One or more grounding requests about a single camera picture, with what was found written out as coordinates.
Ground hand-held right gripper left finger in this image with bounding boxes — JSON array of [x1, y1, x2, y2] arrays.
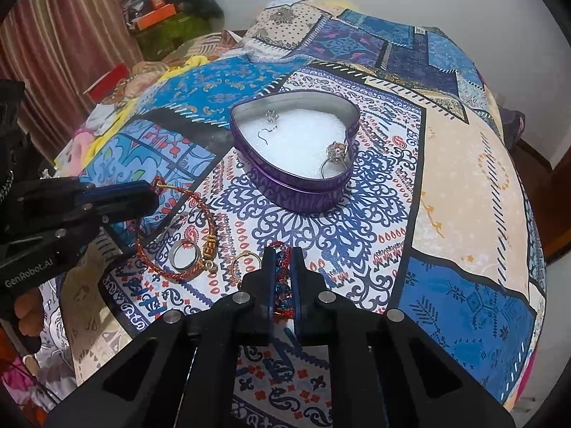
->
[[45, 246, 277, 428]]

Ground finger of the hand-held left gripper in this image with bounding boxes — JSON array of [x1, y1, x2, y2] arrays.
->
[[15, 177, 155, 215], [18, 193, 160, 244]]

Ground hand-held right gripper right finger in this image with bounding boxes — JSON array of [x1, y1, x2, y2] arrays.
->
[[289, 249, 515, 428]]

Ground red and blue beaded bracelet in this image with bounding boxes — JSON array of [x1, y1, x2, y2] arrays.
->
[[267, 241, 299, 322]]

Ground purple heart-shaped tin box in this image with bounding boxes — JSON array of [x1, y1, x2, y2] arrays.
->
[[231, 90, 361, 214]]

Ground person's left hand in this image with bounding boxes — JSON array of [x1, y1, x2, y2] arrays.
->
[[12, 284, 46, 338]]

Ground gold hoop earring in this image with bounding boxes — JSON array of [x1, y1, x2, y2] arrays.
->
[[229, 252, 262, 291]]

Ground beige printed cloth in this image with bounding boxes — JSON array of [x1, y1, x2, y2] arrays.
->
[[39, 232, 135, 386]]

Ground red box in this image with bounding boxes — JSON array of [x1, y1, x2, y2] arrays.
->
[[82, 63, 130, 106]]

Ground pink floral cloth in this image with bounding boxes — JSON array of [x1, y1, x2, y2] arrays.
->
[[0, 350, 61, 413]]

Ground white foam lining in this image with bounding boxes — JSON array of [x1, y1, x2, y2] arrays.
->
[[236, 105, 349, 179]]

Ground striped brown curtain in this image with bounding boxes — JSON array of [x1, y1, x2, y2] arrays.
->
[[0, 0, 144, 163]]

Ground orange box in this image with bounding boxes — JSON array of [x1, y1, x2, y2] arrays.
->
[[134, 3, 177, 30]]

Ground patchwork printed bedsheet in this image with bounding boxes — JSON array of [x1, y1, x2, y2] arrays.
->
[[57, 0, 547, 428]]

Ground plain silver ring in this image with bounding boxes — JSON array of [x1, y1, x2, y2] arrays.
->
[[168, 239, 197, 272]]

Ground red braided bracelet gold beads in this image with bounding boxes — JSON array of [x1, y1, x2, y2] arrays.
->
[[133, 175, 219, 283]]

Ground silver ring with large stone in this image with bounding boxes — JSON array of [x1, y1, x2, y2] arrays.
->
[[320, 141, 353, 179]]

